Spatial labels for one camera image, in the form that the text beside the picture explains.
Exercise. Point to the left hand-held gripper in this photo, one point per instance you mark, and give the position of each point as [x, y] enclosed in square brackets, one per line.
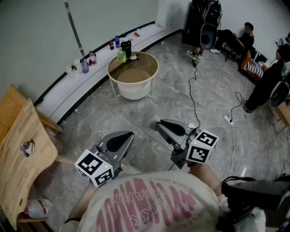
[94, 166]

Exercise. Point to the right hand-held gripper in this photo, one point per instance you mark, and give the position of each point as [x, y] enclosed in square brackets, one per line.
[200, 148]

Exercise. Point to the black kettle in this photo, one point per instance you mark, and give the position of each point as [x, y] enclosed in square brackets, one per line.
[126, 49]

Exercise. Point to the person's left forearm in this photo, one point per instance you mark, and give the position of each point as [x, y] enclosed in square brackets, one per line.
[82, 201]

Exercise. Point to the person's right forearm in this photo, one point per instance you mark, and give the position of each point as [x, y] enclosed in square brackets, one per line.
[205, 176]

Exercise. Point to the small white paper cup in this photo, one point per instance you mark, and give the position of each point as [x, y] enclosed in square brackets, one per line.
[77, 110]

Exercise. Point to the white power strip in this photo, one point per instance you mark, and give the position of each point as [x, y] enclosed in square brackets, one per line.
[228, 120]

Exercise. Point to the person's white printed shirt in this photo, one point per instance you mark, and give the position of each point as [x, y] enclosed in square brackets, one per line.
[149, 204]

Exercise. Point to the white curved ledge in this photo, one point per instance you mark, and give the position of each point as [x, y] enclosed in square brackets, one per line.
[68, 95]

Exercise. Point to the purple bottle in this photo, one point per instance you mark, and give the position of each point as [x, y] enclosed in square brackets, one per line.
[85, 66]

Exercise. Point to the clear plastic bottle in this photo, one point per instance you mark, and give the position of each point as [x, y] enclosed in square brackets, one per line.
[71, 73]

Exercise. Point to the white plastic bottle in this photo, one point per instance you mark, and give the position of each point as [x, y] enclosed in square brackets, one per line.
[77, 66]

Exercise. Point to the green drink bottle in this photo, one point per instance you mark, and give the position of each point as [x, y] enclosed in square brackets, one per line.
[121, 56]

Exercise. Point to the crumpled silver wrapper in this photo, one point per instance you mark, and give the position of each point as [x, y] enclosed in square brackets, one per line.
[27, 148]

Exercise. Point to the orange seat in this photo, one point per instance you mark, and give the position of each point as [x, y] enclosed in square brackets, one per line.
[243, 61]

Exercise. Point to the wooden chair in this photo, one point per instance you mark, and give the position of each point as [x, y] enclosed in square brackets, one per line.
[25, 181]

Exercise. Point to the large clear water bottle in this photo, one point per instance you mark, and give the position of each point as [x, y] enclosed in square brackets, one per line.
[39, 208]

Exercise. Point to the small cola bottle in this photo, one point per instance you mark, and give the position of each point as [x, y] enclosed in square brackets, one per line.
[111, 45]

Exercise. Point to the striped cloth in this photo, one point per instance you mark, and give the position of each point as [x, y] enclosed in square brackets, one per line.
[254, 69]

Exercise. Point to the black chest pack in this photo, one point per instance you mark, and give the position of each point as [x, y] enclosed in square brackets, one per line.
[253, 194]

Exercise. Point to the blue drink bottle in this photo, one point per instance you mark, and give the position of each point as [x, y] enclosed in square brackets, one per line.
[117, 42]

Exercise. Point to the orange sausage toy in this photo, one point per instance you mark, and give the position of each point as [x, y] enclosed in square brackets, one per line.
[137, 34]

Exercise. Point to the black cabinet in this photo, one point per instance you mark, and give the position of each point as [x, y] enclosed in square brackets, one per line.
[189, 25]

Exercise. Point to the wooden side furniture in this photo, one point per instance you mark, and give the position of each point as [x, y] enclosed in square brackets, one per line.
[283, 115]

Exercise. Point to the metal wall strip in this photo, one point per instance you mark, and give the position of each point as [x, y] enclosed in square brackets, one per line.
[72, 25]

